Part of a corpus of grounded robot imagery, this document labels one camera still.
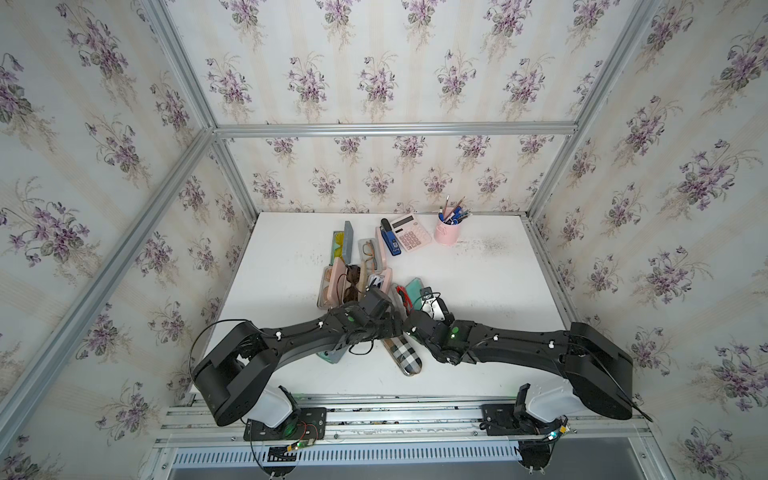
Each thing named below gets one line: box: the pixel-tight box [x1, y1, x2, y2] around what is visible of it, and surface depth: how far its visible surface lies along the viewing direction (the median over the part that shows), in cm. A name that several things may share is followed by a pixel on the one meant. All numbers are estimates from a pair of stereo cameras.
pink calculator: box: [391, 214, 432, 252], surface depth 114 cm
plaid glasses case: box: [381, 334, 423, 376], surface depth 83 cm
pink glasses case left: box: [316, 256, 348, 308], surface depth 98 cm
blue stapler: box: [380, 218, 401, 256], surface depth 113 cm
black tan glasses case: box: [421, 297, 451, 321], surface depth 75 cm
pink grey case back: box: [358, 226, 388, 275], surface depth 109 cm
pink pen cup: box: [434, 214, 462, 245], surface depth 108 cm
